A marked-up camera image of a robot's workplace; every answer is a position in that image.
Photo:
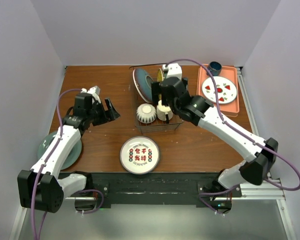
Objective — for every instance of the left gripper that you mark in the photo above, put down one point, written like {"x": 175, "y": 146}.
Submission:
{"x": 108, "y": 115}

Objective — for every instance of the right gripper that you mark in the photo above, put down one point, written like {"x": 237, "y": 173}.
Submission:
{"x": 157, "y": 89}

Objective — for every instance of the yellow green ribbed plate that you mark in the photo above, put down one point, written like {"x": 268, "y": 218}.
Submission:
{"x": 160, "y": 75}

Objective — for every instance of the cream ceramic mug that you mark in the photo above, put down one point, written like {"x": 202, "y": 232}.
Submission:
{"x": 164, "y": 113}

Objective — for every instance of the black wire dish rack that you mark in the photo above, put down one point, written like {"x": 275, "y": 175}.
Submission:
{"x": 138, "y": 98}

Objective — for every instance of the dark blue plate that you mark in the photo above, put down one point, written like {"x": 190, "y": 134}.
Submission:
{"x": 142, "y": 81}

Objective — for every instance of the white plate red chinese characters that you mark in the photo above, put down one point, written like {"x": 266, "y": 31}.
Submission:
{"x": 139, "y": 155}

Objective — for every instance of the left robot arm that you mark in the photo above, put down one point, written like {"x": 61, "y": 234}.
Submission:
{"x": 39, "y": 187}

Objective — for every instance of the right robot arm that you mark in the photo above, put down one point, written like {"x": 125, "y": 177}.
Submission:
{"x": 199, "y": 111}

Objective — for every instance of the dark blue mug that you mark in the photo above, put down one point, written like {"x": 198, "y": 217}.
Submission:
{"x": 214, "y": 68}

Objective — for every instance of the watermelon pattern plate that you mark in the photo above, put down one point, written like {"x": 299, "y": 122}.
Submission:
{"x": 226, "y": 90}

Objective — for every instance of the grey green plate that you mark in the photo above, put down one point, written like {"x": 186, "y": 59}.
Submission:
{"x": 72, "y": 156}

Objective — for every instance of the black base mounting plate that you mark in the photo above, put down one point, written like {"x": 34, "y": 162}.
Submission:
{"x": 158, "y": 188}

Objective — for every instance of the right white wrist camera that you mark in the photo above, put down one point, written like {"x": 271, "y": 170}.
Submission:
{"x": 172, "y": 70}

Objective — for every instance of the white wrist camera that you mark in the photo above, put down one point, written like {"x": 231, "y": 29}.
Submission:
{"x": 172, "y": 70}
{"x": 94, "y": 91}

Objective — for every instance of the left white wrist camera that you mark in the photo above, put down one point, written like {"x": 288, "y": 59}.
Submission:
{"x": 94, "y": 91}

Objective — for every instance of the aluminium frame rail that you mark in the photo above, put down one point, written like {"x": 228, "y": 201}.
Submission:
{"x": 268, "y": 192}

